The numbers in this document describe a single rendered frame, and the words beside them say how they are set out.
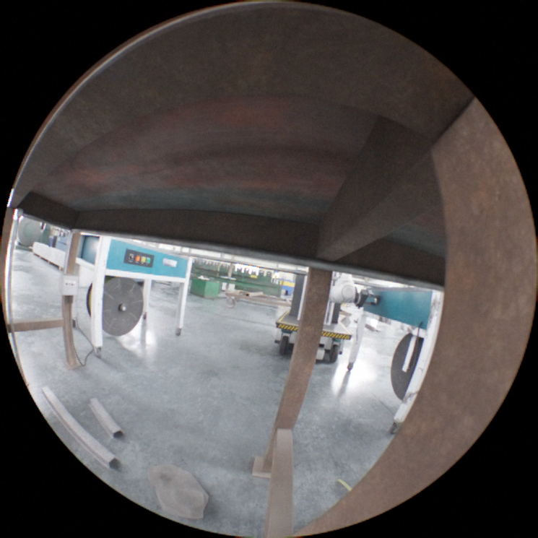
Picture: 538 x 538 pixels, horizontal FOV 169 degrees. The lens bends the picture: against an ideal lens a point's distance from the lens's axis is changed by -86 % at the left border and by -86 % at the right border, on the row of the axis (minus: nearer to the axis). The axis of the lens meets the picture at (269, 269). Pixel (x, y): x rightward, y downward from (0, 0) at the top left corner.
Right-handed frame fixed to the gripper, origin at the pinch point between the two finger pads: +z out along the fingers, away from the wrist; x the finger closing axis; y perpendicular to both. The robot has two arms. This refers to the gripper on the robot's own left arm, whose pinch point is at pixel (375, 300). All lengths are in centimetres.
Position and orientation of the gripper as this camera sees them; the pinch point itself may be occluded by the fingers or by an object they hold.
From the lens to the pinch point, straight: 132.4
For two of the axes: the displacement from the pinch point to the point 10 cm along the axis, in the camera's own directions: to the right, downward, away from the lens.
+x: 0.5, -7.7, -6.4
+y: -2.0, 6.2, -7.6
